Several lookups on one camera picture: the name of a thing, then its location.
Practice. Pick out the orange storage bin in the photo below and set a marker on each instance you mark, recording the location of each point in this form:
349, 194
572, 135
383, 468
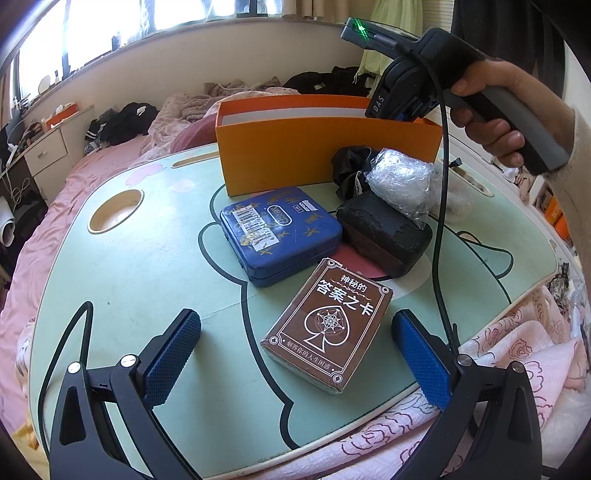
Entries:
60, 117

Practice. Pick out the green cartoon print desktop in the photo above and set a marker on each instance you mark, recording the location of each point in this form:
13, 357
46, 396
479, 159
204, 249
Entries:
152, 277

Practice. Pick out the window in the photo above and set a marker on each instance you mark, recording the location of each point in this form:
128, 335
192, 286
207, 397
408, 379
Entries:
138, 23

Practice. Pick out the white rolled mat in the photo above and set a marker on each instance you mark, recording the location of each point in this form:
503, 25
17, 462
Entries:
5, 221

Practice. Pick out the pink bed sheet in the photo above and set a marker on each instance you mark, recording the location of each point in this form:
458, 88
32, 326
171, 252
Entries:
69, 194

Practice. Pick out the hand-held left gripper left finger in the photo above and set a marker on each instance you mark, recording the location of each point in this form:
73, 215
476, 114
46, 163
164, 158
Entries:
171, 360

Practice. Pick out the white drawer cabinet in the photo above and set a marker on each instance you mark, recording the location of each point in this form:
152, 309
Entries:
51, 152

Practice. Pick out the brown card box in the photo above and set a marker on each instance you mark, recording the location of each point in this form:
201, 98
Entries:
323, 332

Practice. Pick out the black striped clothes pile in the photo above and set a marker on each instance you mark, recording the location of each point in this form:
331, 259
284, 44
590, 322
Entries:
124, 122

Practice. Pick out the orange cardboard box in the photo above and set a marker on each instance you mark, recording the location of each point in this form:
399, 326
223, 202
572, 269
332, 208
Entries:
277, 152

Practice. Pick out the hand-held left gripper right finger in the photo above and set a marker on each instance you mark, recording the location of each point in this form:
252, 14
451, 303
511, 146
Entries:
422, 360

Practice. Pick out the light green hanging curtain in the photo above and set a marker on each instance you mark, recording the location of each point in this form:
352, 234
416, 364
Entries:
369, 69

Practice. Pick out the clear plastic wrap ball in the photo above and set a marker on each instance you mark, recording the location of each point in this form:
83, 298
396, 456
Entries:
401, 177

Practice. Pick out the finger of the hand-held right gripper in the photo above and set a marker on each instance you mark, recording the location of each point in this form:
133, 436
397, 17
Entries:
418, 110

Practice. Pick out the black lace trimmed cloth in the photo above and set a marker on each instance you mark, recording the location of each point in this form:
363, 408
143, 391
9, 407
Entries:
348, 166

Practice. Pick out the black floral print cloth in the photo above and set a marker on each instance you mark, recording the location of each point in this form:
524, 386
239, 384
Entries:
561, 286

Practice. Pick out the pink rose print blanket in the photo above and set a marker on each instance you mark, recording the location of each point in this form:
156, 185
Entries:
508, 337

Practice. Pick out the person's right hand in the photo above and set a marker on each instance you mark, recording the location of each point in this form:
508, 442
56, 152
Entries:
498, 74

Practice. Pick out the dark hanging garment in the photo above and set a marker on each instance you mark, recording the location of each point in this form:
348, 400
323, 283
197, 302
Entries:
508, 27

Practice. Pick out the black worn pouch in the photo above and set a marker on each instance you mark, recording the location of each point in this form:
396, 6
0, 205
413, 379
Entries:
383, 235

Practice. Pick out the blue tin case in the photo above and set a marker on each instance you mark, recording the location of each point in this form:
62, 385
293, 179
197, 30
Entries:
286, 240

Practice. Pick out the pink crumpled quilt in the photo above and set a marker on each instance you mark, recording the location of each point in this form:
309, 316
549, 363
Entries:
184, 120

